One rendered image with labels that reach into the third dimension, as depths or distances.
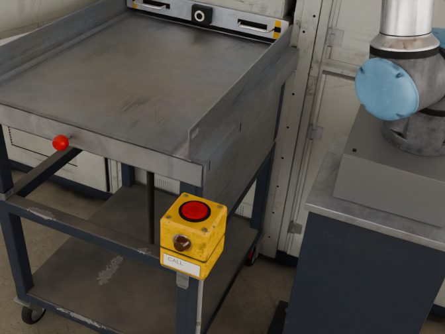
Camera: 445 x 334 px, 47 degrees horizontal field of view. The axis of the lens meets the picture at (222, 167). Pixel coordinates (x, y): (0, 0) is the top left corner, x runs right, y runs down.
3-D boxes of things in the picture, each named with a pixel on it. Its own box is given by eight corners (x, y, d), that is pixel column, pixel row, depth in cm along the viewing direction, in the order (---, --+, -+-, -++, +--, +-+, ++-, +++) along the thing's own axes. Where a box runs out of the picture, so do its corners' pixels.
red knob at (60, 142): (63, 154, 106) (61, 141, 104) (51, 150, 107) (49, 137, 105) (77, 144, 109) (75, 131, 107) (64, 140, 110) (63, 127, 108)
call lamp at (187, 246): (188, 260, 77) (189, 243, 75) (167, 252, 78) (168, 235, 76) (192, 254, 78) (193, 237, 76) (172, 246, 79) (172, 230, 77)
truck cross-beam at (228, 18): (286, 42, 150) (289, 21, 146) (126, 6, 165) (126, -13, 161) (291, 36, 153) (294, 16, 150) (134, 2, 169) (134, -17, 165)
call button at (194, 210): (200, 228, 77) (201, 220, 76) (177, 220, 78) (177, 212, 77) (211, 213, 80) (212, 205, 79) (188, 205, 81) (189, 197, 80)
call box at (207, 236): (204, 283, 80) (207, 234, 74) (158, 266, 82) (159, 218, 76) (224, 250, 86) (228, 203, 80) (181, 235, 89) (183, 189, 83)
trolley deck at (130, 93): (202, 188, 101) (203, 164, 98) (-41, 111, 119) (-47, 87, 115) (296, 67, 154) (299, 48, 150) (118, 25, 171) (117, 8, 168)
